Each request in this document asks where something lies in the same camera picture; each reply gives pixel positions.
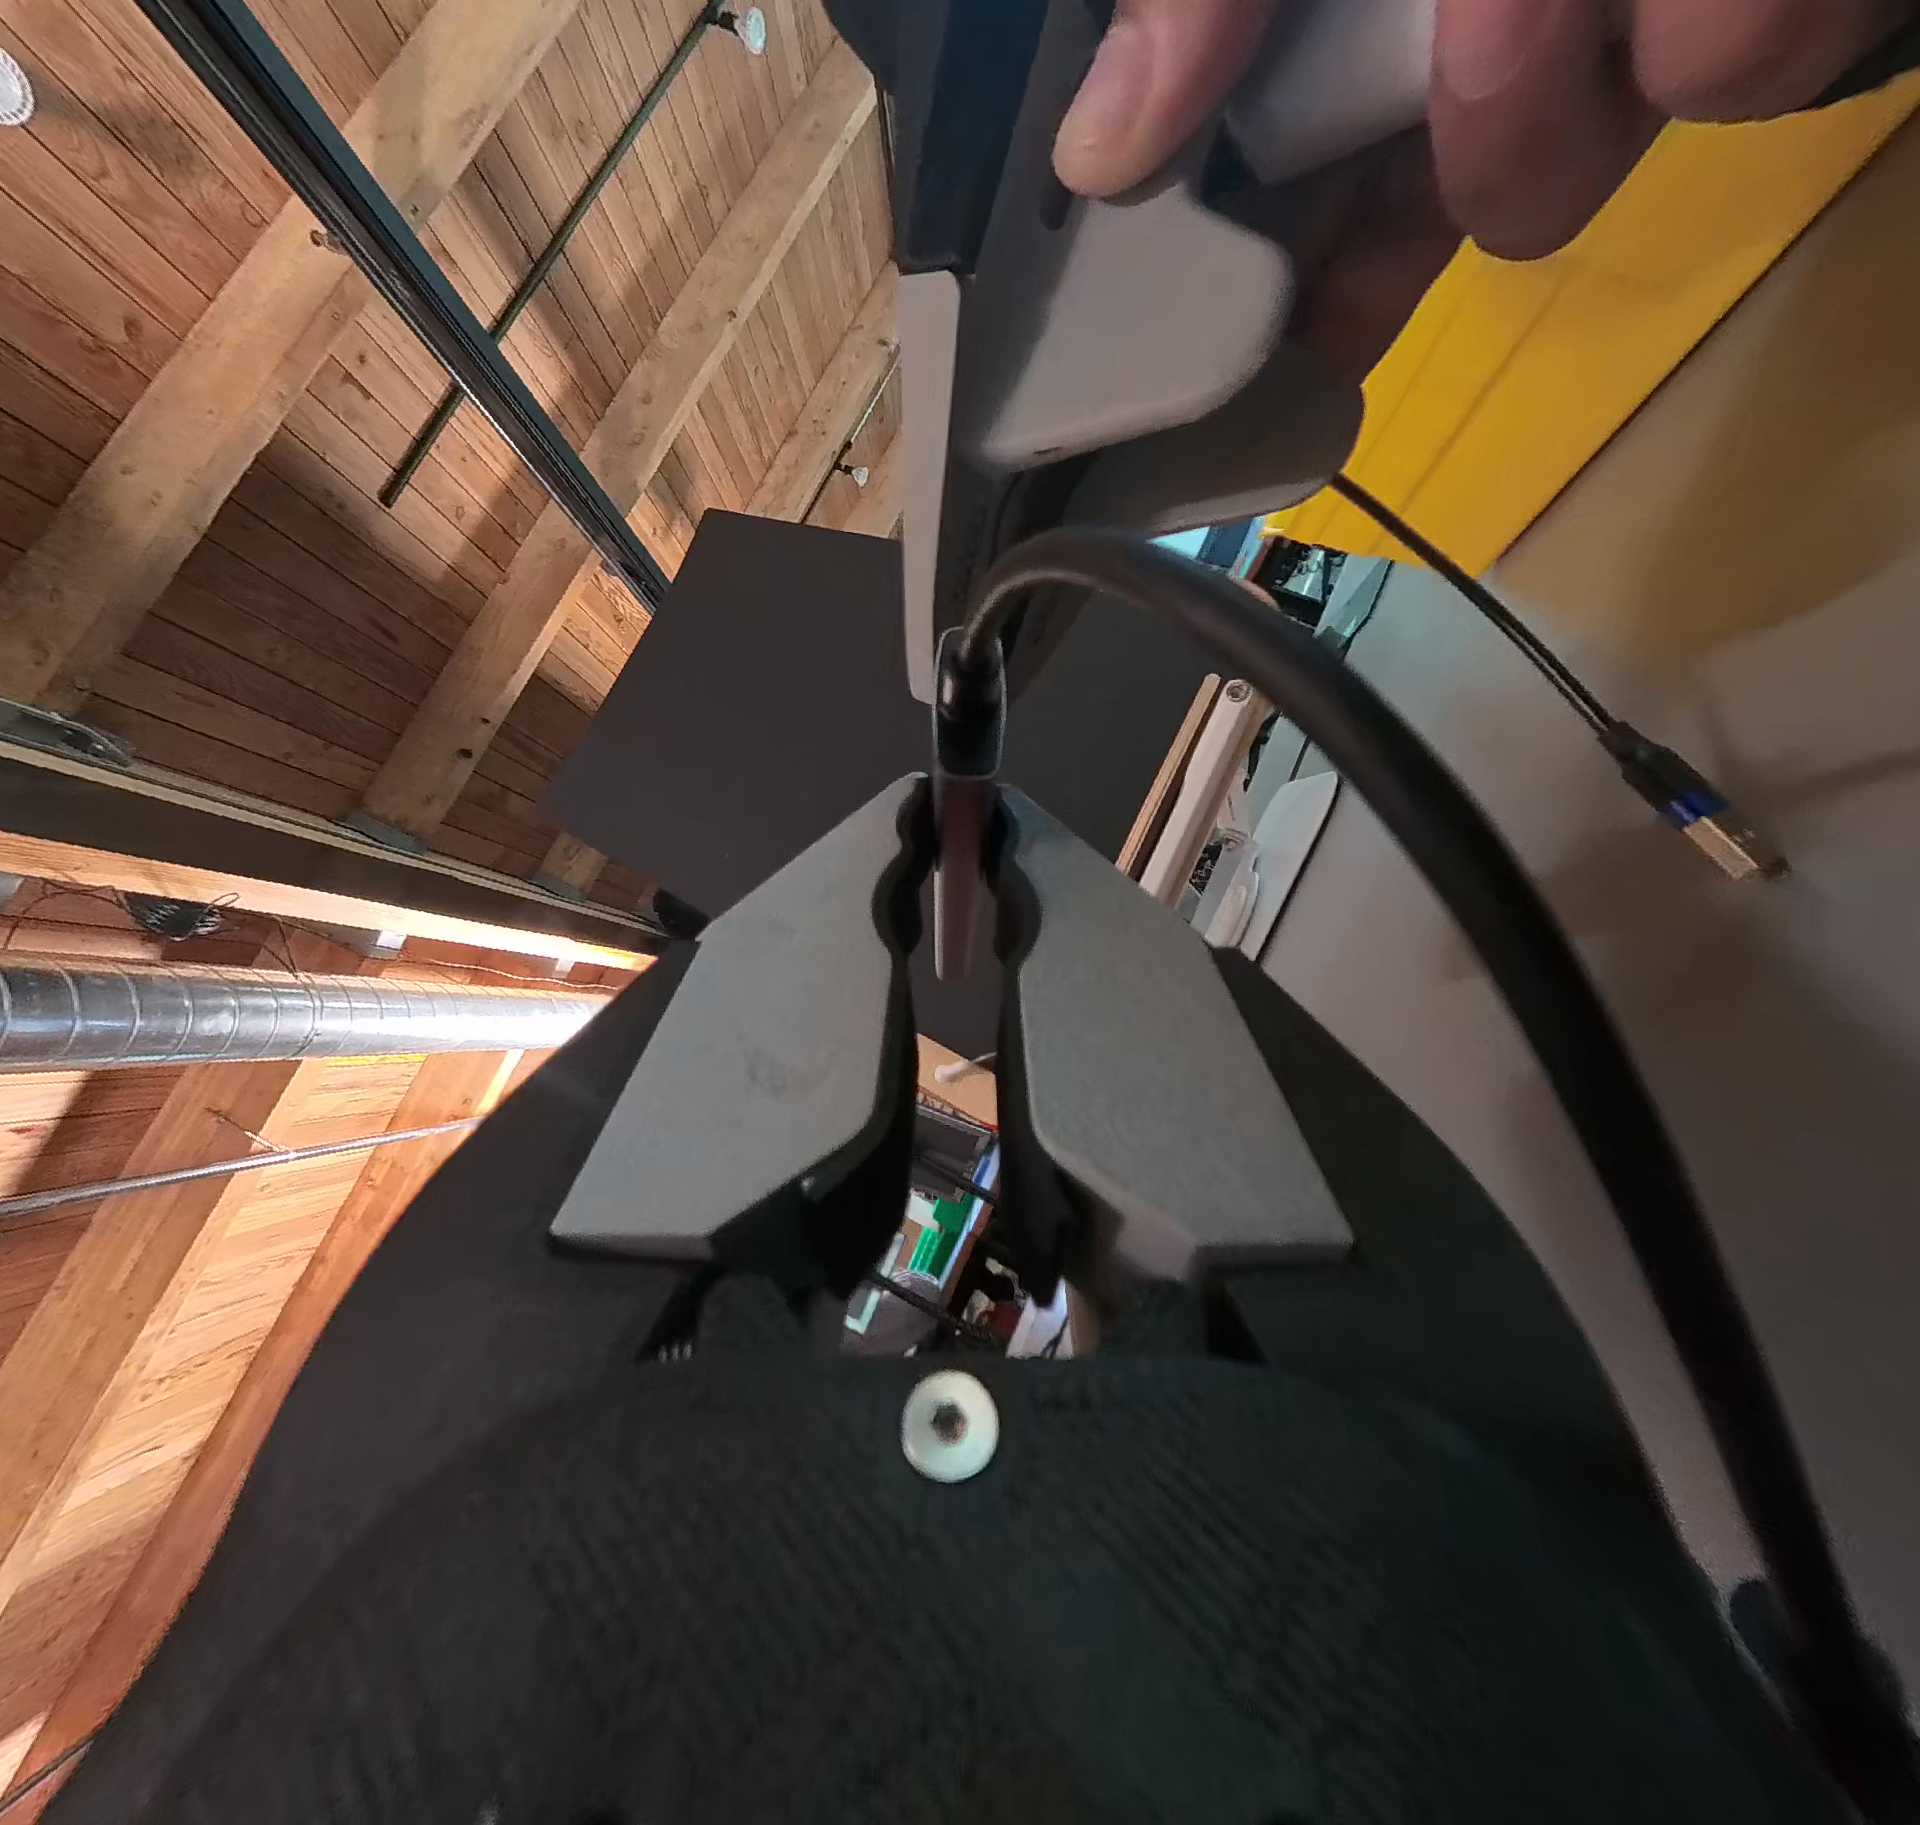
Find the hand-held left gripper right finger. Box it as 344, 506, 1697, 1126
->
993, 788, 1358, 1304

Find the wooden book stand black panel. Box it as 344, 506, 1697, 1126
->
540, 509, 1339, 1108

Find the black linear ceiling fixture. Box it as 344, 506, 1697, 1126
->
60, 0, 669, 603

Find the grey USB hub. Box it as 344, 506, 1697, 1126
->
959, 527, 1907, 1797

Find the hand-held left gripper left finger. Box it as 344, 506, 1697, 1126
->
547, 778, 923, 1294

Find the yellow plastic bin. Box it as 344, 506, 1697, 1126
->
1289, 71, 1920, 578

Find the black cable with metal plug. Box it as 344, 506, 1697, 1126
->
1328, 472, 1790, 885

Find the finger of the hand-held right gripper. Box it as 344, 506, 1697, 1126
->
972, 352, 1370, 690
897, 191, 1297, 706

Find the person's right hand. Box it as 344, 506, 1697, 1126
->
1049, 0, 1920, 262

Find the silver ceiling air duct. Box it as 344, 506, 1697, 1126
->
0, 956, 615, 1077

